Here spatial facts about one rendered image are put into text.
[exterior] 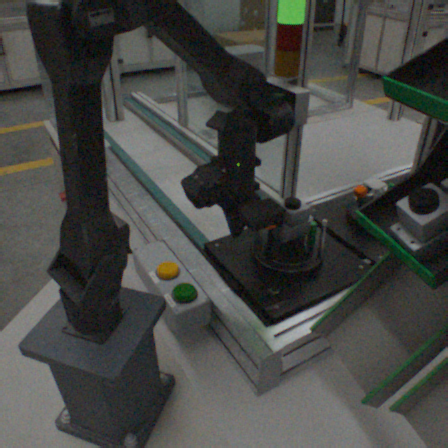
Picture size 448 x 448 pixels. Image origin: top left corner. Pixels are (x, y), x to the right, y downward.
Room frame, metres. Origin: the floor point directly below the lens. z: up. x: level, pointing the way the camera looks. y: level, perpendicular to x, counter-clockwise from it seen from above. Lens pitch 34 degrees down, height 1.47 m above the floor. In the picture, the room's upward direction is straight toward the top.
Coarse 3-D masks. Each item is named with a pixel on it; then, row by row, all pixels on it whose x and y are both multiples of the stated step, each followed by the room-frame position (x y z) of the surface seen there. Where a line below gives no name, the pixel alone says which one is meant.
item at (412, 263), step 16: (432, 160) 0.45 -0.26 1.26; (416, 176) 0.44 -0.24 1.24; (432, 176) 0.45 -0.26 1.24; (384, 192) 0.43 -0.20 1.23; (400, 192) 0.44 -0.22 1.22; (368, 208) 0.42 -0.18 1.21; (384, 208) 0.43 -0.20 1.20; (368, 224) 0.39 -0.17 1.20; (384, 224) 0.40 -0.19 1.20; (384, 240) 0.37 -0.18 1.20; (400, 256) 0.34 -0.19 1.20; (416, 272) 0.32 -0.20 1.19; (432, 272) 0.32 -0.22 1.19; (432, 288) 0.30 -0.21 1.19
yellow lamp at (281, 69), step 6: (276, 54) 0.84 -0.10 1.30; (282, 54) 0.83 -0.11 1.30; (288, 54) 0.83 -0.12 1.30; (294, 54) 0.83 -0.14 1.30; (300, 54) 0.84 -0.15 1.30; (276, 60) 0.84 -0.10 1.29; (282, 60) 0.83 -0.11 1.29; (288, 60) 0.83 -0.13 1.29; (294, 60) 0.83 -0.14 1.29; (300, 60) 0.84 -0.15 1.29; (276, 66) 0.84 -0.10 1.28; (282, 66) 0.83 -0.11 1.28; (288, 66) 0.83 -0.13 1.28; (294, 66) 0.83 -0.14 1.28; (276, 72) 0.84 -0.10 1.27; (282, 72) 0.83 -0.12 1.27; (288, 72) 0.83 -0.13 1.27; (294, 72) 0.83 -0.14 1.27
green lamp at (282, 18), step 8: (280, 0) 0.84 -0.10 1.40; (288, 0) 0.83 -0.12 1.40; (296, 0) 0.83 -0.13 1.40; (304, 0) 0.84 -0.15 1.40; (280, 8) 0.84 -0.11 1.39; (288, 8) 0.83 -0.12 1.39; (296, 8) 0.83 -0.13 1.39; (280, 16) 0.84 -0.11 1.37; (288, 16) 0.83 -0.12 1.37; (296, 16) 0.83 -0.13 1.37
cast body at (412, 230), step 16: (416, 192) 0.36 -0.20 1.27; (432, 192) 0.35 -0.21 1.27; (400, 208) 0.35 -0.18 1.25; (416, 208) 0.34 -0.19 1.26; (432, 208) 0.33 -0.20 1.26; (400, 224) 0.36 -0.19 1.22; (416, 224) 0.33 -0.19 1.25; (432, 224) 0.33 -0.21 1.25; (400, 240) 0.35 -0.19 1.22; (416, 240) 0.33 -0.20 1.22; (432, 240) 0.33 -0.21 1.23; (416, 256) 0.33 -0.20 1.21; (432, 256) 0.33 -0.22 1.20
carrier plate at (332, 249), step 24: (216, 240) 0.68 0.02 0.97; (240, 240) 0.68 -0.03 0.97; (216, 264) 0.62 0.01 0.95; (240, 264) 0.60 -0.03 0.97; (336, 264) 0.60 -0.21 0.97; (360, 264) 0.60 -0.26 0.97; (240, 288) 0.55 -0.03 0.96; (264, 288) 0.54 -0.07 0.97; (288, 288) 0.54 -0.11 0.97; (312, 288) 0.54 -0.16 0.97; (336, 288) 0.53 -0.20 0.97; (264, 312) 0.48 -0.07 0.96; (288, 312) 0.48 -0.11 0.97
